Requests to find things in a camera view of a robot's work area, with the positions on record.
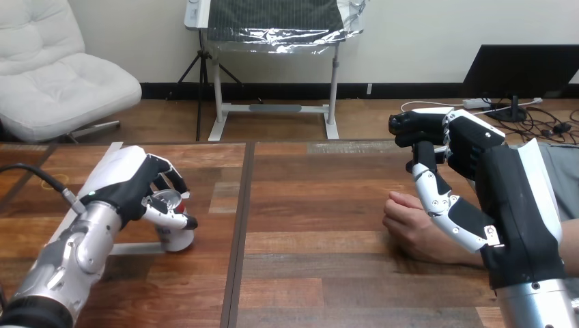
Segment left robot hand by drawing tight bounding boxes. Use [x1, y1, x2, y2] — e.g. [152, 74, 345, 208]
[79, 145, 199, 231]

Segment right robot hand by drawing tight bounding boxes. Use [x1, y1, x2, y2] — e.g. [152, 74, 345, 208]
[388, 107, 567, 291]

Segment foil sheet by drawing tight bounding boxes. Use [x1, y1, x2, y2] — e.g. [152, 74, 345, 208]
[206, 0, 368, 55]

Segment person's hand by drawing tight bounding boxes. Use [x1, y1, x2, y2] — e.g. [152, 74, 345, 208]
[382, 191, 454, 265]

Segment white cushioned chair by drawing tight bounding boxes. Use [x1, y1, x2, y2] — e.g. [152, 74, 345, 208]
[0, 0, 143, 144]

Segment white desk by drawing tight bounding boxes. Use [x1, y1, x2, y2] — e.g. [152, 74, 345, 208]
[184, 0, 341, 141]

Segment black tripod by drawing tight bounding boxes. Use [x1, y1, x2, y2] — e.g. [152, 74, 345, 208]
[166, 30, 244, 142]

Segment person's forearm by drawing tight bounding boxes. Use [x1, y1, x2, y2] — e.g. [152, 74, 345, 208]
[447, 218, 579, 278]

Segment red and white drink can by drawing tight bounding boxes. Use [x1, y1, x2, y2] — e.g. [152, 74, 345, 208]
[148, 189, 196, 253]

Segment black cable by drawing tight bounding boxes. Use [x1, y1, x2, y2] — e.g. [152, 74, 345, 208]
[0, 163, 87, 215]

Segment dark screen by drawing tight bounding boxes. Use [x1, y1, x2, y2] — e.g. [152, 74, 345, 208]
[462, 44, 579, 124]

